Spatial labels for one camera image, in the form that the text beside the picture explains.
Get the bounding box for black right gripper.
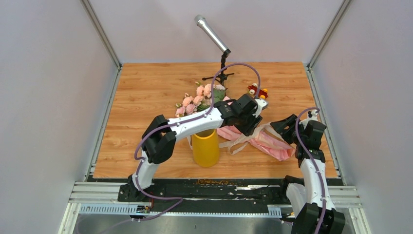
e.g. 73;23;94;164
270;114;305;145

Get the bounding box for white printed ribbon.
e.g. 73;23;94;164
186;122;291;156

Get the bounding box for pink flower bouquet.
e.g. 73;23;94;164
175;81;296;161

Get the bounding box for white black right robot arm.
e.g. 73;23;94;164
270;110;346;234

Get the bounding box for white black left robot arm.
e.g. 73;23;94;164
130;94;268;201

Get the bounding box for yellow cylindrical vase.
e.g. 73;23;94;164
191;129;220;167

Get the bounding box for red toy car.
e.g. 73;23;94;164
247;83;268;99

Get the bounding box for black tripod microphone stand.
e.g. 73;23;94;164
202;49;234;86

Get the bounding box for silver microphone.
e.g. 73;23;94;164
194;15;231;58

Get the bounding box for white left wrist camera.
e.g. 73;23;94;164
253;98;268;117

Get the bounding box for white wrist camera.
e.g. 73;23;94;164
253;98;268;117
300;109;319;126

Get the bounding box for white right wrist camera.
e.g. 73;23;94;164
300;109;319;126

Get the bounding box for white slotted cable duct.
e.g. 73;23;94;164
78;205;282;217

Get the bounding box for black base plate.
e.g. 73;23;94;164
116;178;310;215

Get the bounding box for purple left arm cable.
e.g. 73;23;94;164
133;63;262;222

